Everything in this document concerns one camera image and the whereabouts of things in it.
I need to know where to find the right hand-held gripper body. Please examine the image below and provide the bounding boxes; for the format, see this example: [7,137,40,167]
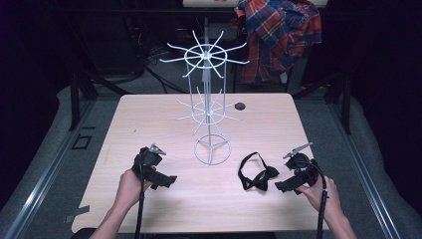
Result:
[282,141,321,187]

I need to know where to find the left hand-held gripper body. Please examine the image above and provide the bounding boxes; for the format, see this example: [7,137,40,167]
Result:
[131,143,167,184]

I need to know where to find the black bow tie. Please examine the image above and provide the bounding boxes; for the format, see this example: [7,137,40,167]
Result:
[237,151,281,193]

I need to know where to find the person's left hand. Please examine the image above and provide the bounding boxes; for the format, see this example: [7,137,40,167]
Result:
[113,167,154,211]

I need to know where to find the person's right hand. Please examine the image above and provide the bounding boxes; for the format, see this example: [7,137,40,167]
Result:
[296,175,338,221]

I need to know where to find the black tape square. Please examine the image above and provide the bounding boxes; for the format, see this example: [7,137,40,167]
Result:
[71,133,92,150]

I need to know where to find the grey tape strip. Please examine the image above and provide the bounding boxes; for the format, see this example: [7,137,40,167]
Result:
[63,204,92,224]

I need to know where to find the red blue plaid shirt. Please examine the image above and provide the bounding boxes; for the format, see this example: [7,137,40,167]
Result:
[231,0,323,85]

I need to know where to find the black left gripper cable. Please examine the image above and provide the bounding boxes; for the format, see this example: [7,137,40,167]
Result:
[133,155,147,239]

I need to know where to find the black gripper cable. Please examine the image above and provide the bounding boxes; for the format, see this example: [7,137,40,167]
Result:
[309,161,330,239]
[133,155,147,239]

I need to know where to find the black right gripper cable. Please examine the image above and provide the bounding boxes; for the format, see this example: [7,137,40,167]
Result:
[309,161,330,239]

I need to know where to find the aluminium floor rail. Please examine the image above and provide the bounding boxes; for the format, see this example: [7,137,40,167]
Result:
[2,99,96,239]
[326,101,404,239]

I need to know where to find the black metal frame post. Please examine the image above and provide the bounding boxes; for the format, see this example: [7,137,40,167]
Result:
[341,75,352,135]
[69,71,82,132]

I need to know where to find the black floor cables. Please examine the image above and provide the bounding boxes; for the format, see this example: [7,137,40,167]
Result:
[138,43,188,95]

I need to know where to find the white wire display rack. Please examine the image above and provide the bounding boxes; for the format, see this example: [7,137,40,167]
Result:
[158,30,251,166]

